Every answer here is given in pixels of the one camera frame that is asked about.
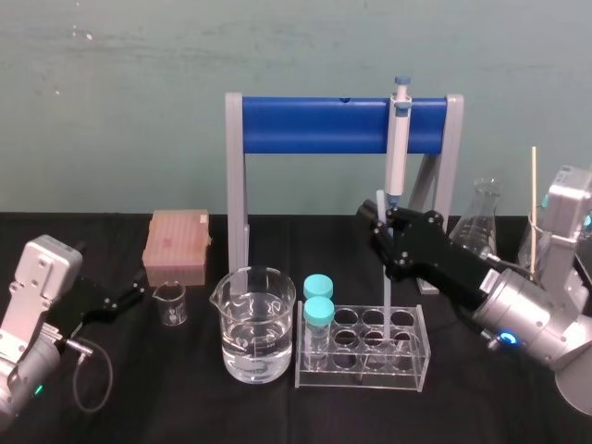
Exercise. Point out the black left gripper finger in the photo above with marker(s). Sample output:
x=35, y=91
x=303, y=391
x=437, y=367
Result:
x=135, y=283
x=121, y=307

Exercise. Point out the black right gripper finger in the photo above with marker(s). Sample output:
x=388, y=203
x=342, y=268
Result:
x=372, y=213
x=389, y=252

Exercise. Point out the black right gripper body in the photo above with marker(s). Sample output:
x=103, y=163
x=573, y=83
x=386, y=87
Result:
x=435, y=254

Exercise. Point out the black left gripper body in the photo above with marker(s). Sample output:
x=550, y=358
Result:
x=88, y=303

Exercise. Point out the translucent glass stirring rod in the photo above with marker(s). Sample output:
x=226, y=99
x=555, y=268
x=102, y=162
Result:
x=387, y=305

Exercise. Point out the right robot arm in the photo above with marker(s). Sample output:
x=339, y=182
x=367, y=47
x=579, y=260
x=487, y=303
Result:
x=532, y=319

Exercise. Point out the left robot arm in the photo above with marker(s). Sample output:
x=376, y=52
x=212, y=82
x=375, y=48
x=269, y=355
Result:
x=32, y=296

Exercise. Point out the small glass beaker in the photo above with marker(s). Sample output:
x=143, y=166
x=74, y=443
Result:
x=172, y=307

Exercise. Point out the glass conical flask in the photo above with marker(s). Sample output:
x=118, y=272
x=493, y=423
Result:
x=478, y=222

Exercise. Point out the pink pipette tip box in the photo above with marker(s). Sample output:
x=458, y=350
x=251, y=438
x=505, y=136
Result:
x=178, y=245

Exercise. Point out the white pipette blue plunger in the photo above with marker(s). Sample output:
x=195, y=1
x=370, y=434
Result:
x=397, y=152

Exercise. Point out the clear tube teal cap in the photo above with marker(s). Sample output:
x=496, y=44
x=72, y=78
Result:
x=318, y=285
x=318, y=319

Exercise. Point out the glass beaker holding stick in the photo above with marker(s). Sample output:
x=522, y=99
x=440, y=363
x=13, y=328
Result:
x=527, y=250

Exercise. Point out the pipette stand blue grey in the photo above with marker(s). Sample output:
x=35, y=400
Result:
x=314, y=125

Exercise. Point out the clear acrylic tube rack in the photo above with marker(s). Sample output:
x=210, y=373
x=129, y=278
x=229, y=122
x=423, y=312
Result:
x=407, y=365

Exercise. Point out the thin wooden stick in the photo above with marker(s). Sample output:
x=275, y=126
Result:
x=534, y=194

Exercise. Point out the black table cloth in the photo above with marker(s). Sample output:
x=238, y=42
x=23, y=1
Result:
x=185, y=407

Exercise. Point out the large glass beaker with water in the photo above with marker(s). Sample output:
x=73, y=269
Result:
x=256, y=337

